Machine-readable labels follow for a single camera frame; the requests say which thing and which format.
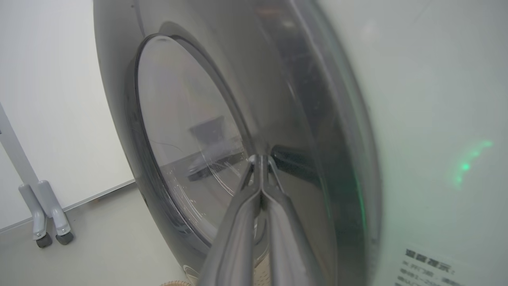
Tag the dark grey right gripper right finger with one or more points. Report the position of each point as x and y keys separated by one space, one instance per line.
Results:
x=287 y=246

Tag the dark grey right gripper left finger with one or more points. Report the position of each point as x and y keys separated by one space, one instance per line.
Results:
x=234 y=238

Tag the washing machine door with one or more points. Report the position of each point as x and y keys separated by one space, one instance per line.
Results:
x=198 y=99

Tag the white front-load washing machine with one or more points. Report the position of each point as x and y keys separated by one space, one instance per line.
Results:
x=436 y=79

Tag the cream basket with brown rim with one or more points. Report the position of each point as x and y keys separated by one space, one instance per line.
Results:
x=176 y=283

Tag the grey partition foot with caster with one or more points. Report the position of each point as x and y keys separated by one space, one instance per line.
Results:
x=55 y=214
x=37 y=222

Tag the white partition panel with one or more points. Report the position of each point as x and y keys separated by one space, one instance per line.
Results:
x=47 y=59

